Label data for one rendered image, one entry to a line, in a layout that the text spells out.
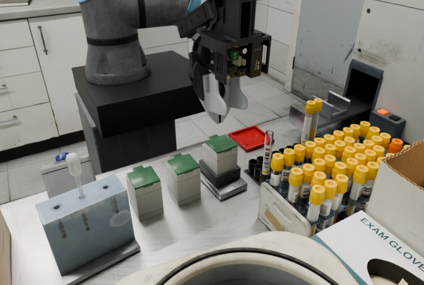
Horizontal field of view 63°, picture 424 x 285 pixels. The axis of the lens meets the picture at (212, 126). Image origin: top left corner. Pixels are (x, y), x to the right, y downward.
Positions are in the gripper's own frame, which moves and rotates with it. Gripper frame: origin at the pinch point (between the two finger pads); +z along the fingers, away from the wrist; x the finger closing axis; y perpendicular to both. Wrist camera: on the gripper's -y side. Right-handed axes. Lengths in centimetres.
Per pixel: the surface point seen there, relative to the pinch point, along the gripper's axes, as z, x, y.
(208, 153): 6.4, -2.0, 0.9
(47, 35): 29, -4, -162
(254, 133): 12.6, 14.3, -7.1
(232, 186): 11.3, 0.0, 5.2
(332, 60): 60, 169, -110
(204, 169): 10.1, -2.5, 0.3
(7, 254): 11.1, -32.6, 0.7
